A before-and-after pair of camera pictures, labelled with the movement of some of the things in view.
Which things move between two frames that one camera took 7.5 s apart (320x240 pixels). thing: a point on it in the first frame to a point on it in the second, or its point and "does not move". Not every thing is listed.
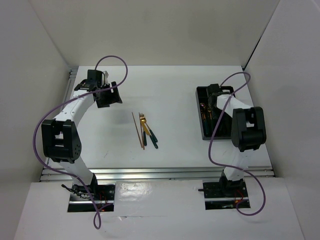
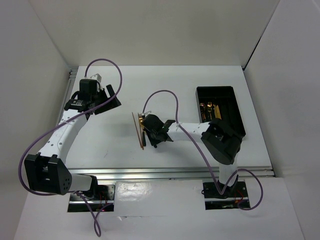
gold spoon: [202, 107] does not move
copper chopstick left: [137, 129] does not move
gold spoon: [210, 111] to [204, 107]
